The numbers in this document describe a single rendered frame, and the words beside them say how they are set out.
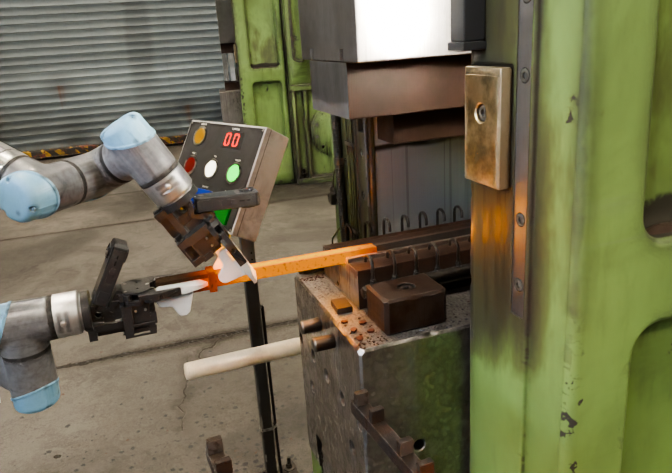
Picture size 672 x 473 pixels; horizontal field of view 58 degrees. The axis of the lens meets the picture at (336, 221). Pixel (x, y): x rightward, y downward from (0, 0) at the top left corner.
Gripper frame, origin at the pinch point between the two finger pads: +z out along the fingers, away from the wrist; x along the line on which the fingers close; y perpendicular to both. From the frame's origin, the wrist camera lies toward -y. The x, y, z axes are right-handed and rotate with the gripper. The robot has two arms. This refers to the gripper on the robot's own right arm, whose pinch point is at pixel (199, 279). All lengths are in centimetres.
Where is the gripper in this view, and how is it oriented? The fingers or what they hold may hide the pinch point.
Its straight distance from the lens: 113.5
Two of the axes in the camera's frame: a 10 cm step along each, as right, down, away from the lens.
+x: 3.4, 2.5, -9.0
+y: 0.6, 9.6, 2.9
